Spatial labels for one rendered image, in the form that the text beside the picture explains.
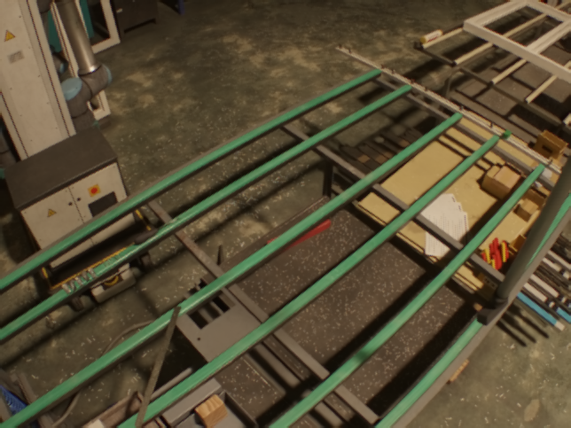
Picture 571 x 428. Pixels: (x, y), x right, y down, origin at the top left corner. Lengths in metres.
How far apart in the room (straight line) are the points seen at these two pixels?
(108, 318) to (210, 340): 1.26
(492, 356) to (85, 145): 2.40
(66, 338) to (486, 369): 2.31
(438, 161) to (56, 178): 1.93
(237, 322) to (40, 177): 1.25
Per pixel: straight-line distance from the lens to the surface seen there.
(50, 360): 2.74
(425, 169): 2.47
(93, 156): 2.33
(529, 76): 3.79
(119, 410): 1.80
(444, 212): 2.28
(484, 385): 2.58
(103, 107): 4.05
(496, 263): 2.06
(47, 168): 2.39
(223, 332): 1.56
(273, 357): 1.83
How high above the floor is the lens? 2.22
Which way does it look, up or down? 47 degrees down
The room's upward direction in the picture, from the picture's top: straight up
